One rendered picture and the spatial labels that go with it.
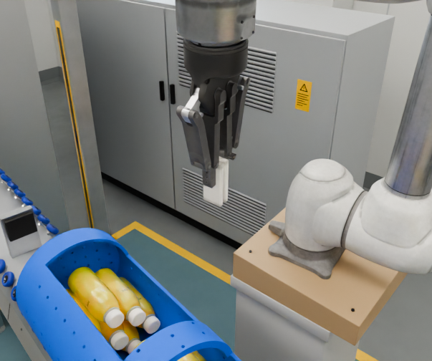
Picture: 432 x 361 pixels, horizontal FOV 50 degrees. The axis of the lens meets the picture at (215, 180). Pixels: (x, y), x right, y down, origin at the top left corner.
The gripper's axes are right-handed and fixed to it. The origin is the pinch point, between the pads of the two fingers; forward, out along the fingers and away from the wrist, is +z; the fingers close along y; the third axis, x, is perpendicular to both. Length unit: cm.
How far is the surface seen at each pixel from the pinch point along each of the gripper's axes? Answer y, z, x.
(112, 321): -3, 46, 25
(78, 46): 54, 15, 91
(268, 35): 148, 33, 72
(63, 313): -10, 40, 31
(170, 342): -5.4, 35.4, 6.1
